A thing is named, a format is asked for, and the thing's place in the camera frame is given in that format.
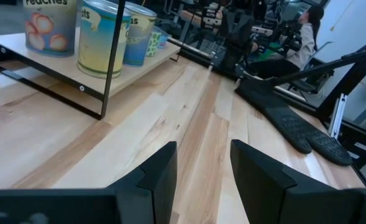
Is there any silver aluminium extrusion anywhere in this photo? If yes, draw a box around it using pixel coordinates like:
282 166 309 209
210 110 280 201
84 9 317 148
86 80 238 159
327 92 349 140

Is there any white green-dotted can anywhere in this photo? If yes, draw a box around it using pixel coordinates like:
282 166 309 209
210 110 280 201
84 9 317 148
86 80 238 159
145 30 162 58

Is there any short salmon can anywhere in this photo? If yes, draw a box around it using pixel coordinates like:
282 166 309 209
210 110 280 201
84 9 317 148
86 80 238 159
157 29 172 50

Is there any person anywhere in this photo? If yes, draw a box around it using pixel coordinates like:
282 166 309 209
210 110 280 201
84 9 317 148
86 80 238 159
248 4 326 80

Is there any blue peas can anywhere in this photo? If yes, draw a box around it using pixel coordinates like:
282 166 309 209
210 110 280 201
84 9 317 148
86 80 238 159
122 1 158 68

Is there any black office chair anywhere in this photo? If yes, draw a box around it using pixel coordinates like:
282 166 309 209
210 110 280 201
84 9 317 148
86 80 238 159
287 67 336 95

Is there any black oven mitt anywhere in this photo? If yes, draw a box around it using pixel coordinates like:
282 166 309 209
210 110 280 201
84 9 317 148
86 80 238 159
234 77 354 167

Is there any black-framed wooden shelf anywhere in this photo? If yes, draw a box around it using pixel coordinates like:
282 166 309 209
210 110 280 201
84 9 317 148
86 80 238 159
0 0 182 121

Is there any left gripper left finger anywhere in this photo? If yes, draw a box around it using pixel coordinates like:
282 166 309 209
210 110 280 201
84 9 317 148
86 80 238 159
106 140 179 224

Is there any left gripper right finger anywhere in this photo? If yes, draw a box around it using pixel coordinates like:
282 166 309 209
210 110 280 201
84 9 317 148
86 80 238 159
229 138 364 224

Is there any grey-blue peaches can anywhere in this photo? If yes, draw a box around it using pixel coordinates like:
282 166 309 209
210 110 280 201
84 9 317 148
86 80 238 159
22 0 78 58

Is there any yellow blue carrots can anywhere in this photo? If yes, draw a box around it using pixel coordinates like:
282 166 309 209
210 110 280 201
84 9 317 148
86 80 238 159
77 0 133 80

